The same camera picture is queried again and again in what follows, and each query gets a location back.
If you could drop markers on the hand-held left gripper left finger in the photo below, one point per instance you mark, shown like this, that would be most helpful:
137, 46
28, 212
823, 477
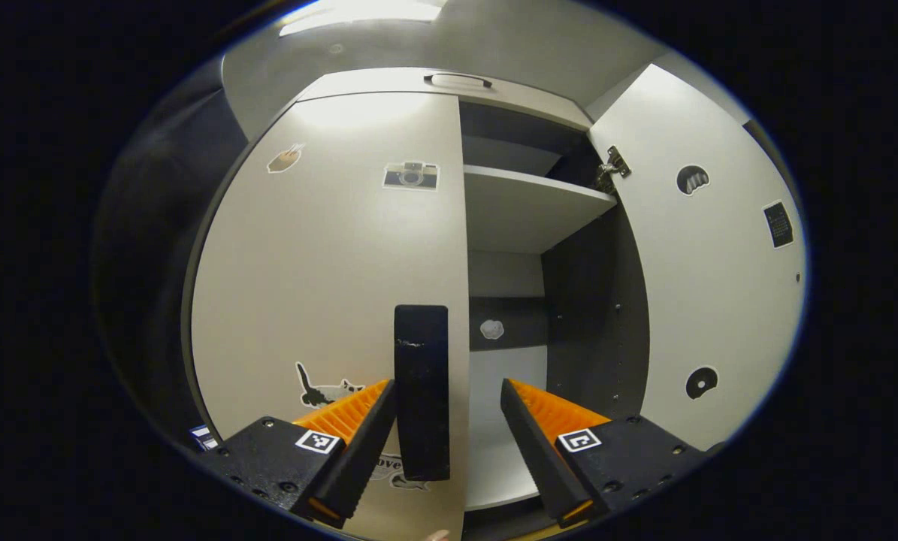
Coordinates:
362, 458

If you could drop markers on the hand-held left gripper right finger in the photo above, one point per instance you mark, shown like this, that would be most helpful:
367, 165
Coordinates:
539, 458

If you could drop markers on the white double-door shoe cabinet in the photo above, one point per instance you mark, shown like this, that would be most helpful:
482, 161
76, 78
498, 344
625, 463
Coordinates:
595, 315

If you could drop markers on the white cabinet door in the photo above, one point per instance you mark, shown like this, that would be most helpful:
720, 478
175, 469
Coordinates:
712, 285
306, 263

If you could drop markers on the white cabinet bottom board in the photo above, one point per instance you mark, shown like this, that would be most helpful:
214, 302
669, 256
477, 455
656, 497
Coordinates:
501, 473

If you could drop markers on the white cabinet shelf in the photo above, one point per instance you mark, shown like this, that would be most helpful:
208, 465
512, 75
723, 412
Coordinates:
524, 210
505, 154

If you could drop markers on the metal door hinge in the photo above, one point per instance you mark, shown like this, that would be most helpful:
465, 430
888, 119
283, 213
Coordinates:
614, 161

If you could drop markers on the blue white striped box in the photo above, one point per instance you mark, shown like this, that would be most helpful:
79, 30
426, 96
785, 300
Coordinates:
203, 437

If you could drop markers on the black backdrop cloth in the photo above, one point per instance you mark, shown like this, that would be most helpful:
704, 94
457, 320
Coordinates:
148, 263

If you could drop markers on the ceiling light panel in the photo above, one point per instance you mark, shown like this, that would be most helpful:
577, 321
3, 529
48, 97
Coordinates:
358, 15

